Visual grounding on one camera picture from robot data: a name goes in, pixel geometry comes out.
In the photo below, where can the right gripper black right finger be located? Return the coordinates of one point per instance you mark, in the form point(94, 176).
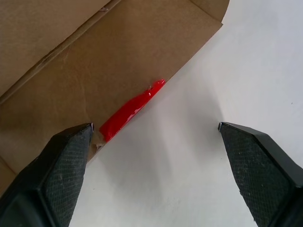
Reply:
point(265, 179)

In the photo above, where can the brown cardboard box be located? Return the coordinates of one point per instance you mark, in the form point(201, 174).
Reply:
point(94, 59)

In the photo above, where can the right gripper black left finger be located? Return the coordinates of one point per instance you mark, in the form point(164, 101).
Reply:
point(47, 179)

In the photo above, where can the red tape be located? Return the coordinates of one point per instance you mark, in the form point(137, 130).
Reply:
point(130, 111)

